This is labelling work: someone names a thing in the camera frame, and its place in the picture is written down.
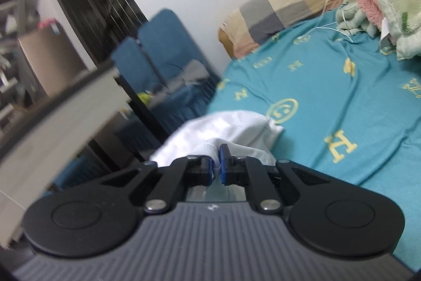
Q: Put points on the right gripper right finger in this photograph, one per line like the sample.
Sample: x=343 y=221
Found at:
x=256 y=179

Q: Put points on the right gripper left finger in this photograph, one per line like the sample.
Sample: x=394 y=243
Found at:
x=164 y=187

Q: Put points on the white t-shirt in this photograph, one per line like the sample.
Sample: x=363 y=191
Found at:
x=246 y=133

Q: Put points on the grey cloth on chair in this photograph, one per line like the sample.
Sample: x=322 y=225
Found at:
x=192 y=74

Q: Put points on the teal patterned bed sheet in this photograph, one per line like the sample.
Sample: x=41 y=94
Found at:
x=348 y=110

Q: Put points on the blue covered chair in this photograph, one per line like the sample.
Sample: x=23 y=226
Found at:
x=163 y=46

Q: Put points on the brown cabinet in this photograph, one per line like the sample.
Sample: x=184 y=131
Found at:
x=48 y=62

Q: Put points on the checkered beige grey pillow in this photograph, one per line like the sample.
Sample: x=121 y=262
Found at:
x=250 y=25

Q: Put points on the light green fleece blanket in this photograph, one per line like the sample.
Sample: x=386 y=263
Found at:
x=400 y=29

